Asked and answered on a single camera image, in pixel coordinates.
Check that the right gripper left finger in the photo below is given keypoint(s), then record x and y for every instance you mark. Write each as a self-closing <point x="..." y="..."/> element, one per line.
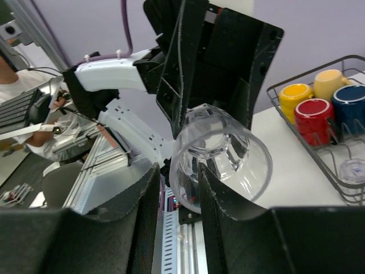
<point x="119" y="239"/>

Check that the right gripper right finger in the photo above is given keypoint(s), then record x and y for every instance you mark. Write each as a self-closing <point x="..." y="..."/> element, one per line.
<point x="242" y="237"/>

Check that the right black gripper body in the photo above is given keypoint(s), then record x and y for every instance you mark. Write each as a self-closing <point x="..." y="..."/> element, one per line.
<point x="212" y="55"/>

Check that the clear glass cup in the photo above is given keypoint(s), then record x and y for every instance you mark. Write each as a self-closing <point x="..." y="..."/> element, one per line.
<point x="234" y="156"/>
<point x="351" y="171"/>

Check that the red mug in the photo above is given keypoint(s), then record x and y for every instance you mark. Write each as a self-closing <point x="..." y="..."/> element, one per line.
<point x="315" y="121"/>

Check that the pale yellow mug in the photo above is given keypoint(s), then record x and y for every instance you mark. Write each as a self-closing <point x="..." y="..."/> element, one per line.
<point x="327" y="82"/>

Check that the person in white shirt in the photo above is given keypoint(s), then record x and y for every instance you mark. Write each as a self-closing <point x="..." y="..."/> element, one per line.
<point x="14" y="83"/>

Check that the blue mug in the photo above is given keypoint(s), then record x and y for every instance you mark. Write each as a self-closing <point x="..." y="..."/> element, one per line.
<point x="348" y="103"/>

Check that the white slotted cable duct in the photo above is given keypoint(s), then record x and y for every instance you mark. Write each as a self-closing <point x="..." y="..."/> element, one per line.
<point x="169" y="248"/>

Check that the aluminium front rail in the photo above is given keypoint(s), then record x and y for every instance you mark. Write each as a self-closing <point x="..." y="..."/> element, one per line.
<point x="95" y="183"/>

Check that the black wire dish rack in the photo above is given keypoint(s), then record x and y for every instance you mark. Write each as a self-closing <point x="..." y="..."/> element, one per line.
<point x="329" y="157"/>

